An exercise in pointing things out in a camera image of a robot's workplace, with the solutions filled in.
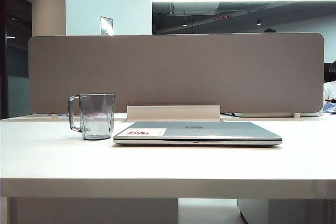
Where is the white under-desk cabinet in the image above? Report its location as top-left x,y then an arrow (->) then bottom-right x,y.
237,198 -> 336,224

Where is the beige fabric desk partition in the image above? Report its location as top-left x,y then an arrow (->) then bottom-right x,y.
28,32 -> 326,115

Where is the seated person in white shirt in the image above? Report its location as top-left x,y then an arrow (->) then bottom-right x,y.
323,61 -> 336,116

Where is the white sticker with red text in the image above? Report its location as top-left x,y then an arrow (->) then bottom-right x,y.
121,127 -> 167,137

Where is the silver closed laptop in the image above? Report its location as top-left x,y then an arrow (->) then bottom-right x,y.
113,121 -> 283,146

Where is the white under-desk panel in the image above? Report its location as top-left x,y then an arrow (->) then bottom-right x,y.
7,197 -> 179,224

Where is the small framed wall notice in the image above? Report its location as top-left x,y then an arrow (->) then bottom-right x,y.
100,16 -> 114,36

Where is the dark glass door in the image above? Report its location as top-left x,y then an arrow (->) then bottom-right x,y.
0,0 -> 33,120

